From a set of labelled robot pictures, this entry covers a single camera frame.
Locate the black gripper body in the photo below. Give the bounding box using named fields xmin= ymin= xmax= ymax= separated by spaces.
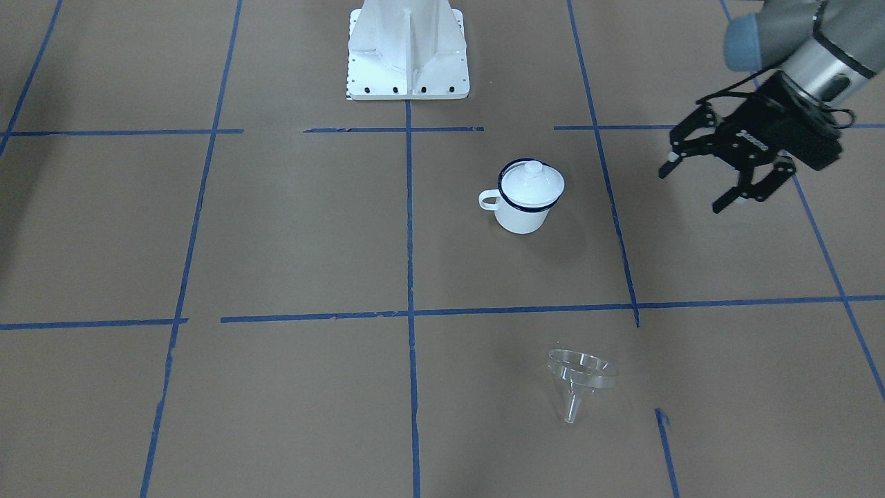
xmin=668 ymin=71 xmax=843 ymax=202

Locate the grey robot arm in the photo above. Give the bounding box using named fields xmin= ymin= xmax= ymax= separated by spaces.
xmin=658 ymin=1 xmax=884 ymax=212

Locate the white enamel cup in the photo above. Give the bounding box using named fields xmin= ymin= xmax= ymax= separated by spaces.
xmin=478 ymin=158 xmax=562 ymax=235

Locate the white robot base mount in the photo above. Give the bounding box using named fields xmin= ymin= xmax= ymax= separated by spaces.
xmin=346 ymin=1 xmax=471 ymax=101

